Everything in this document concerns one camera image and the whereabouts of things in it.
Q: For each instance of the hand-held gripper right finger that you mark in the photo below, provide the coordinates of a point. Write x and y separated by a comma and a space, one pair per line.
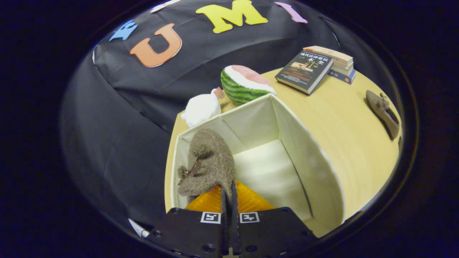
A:
272, 233

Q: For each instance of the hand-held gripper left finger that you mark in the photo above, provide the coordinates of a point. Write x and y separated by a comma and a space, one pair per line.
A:
193, 233

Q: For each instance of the white fabric storage box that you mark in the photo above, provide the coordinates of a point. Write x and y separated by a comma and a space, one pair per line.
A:
272, 172

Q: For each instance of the brown felt pompom shoe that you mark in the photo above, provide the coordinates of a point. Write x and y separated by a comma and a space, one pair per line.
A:
211, 161
382, 109

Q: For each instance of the white plush toy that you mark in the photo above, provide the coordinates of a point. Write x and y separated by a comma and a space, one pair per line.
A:
200, 109

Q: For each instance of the watermelon slice plush toy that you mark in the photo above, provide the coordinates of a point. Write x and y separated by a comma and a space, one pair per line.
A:
244, 87

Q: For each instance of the black cover book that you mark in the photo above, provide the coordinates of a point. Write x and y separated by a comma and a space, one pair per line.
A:
304, 71

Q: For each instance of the blue cover book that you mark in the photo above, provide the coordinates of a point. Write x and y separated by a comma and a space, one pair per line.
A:
342, 77

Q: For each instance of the cream cover book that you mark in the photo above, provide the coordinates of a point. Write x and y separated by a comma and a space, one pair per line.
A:
343, 69

